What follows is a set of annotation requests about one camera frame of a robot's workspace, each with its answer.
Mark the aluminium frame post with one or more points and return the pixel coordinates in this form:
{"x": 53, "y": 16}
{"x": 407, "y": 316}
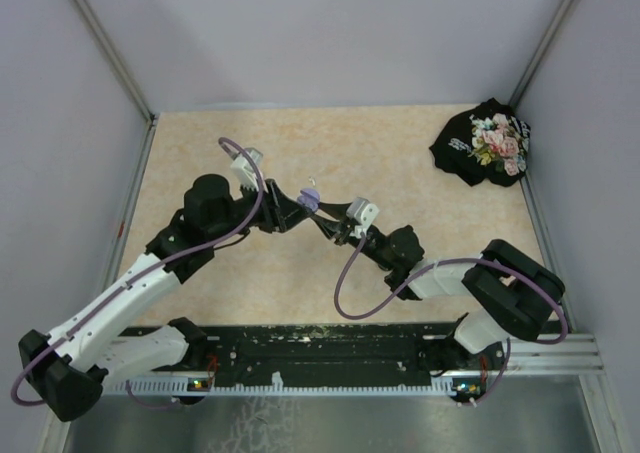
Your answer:
{"x": 113, "y": 58}
{"x": 544, "y": 46}

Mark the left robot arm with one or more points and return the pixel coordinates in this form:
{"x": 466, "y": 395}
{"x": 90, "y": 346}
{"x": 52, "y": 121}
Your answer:
{"x": 71, "y": 365}

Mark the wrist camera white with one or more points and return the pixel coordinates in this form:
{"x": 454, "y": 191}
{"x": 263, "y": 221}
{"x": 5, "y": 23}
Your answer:
{"x": 361, "y": 213}
{"x": 246, "y": 168}

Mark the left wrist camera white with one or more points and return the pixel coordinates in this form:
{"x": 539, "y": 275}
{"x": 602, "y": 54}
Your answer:
{"x": 246, "y": 168}

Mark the black floral cloth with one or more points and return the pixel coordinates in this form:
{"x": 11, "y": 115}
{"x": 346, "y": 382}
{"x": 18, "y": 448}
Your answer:
{"x": 487, "y": 142}

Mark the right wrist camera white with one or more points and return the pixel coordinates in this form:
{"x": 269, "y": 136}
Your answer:
{"x": 361, "y": 213}

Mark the aluminium frame post left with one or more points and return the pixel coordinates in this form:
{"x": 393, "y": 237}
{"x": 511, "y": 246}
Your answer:
{"x": 113, "y": 58}

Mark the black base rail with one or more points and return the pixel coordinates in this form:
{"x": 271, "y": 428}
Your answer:
{"x": 334, "y": 356}

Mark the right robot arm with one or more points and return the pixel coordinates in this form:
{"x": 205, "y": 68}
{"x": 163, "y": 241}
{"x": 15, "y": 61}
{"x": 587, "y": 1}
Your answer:
{"x": 516, "y": 294}

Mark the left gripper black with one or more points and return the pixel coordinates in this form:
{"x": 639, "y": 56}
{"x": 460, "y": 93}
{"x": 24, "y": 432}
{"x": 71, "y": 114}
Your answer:
{"x": 275, "y": 207}

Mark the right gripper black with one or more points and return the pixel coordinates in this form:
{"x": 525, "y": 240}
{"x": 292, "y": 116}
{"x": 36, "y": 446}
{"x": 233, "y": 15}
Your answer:
{"x": 340, "y": 228}

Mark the purple earbud case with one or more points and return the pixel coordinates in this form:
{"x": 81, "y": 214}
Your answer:
{"x": 309, "y": 198}

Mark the aluminium frame post right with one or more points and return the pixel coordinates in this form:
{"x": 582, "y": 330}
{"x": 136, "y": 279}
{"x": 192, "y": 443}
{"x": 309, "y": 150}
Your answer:
{"x": 544, "y": 46}

